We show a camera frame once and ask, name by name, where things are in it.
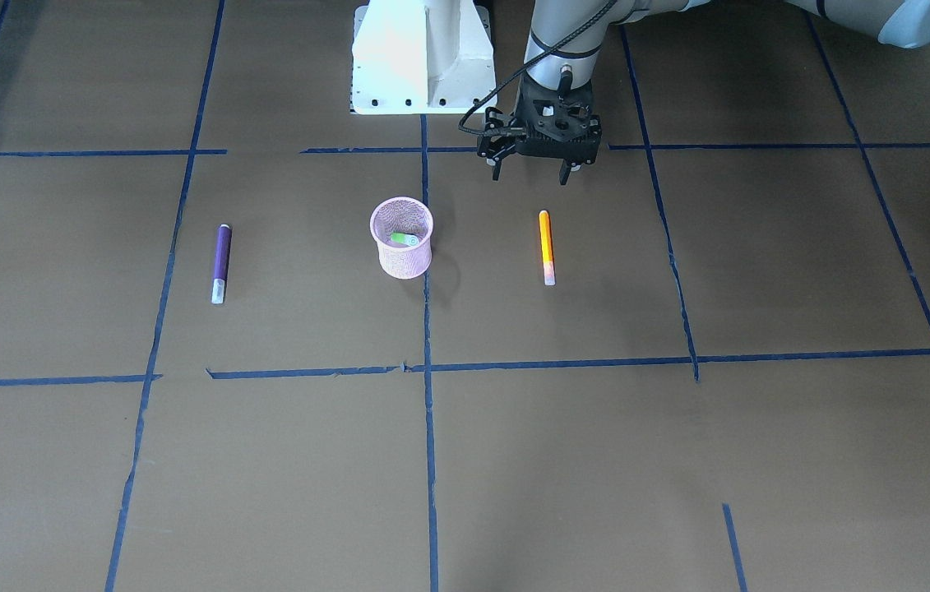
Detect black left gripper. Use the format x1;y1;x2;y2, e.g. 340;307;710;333
477;78;601;185

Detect orange highlighter pen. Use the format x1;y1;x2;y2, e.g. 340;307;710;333
539;210;556;286

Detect green highlighter pen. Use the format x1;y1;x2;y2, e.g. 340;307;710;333
389;232;422;247

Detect purple highlighter pen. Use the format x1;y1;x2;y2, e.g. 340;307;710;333
210;224;233;306

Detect pink mesh pen holder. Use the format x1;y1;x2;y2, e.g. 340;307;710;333
369;196;434;280

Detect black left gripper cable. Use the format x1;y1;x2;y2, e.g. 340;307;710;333
458;0;622;136

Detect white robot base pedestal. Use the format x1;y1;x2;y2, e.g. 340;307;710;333
349;1;496;116

